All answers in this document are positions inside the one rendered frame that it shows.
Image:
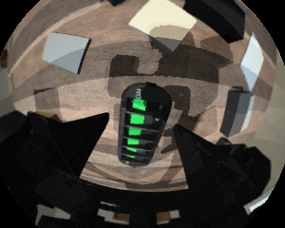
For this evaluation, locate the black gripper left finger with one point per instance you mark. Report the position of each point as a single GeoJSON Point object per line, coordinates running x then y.
{"type": "Point", "coordinates": [75, 140]}

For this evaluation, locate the dark grey controller unit with green rocker switches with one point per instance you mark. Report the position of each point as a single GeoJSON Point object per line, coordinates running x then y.
{"type": "Point", "coordinates": [144, 112]}

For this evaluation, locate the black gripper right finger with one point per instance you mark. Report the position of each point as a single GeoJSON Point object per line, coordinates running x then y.
{"type": "Point", "coordinates": [200, 157]}

